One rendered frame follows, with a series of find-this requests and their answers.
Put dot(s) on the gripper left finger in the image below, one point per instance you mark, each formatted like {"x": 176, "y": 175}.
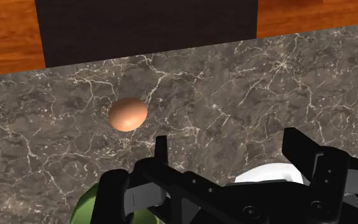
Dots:
{"x": 154, "y": 183}

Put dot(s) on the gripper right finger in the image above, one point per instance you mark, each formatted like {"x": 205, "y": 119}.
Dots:
{"x": 324, "y": 173}

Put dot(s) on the white round object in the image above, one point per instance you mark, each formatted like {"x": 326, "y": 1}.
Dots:
{"x": 271, "y": 173}

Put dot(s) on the brown egg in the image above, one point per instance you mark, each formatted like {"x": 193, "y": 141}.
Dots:
{"x": 128, "y": 114}

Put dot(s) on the green round object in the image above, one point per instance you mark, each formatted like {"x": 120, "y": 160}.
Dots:
{"x": 84, "y": 208}

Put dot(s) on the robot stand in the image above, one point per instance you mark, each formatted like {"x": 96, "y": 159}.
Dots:
{"x": 147, "y": 28}

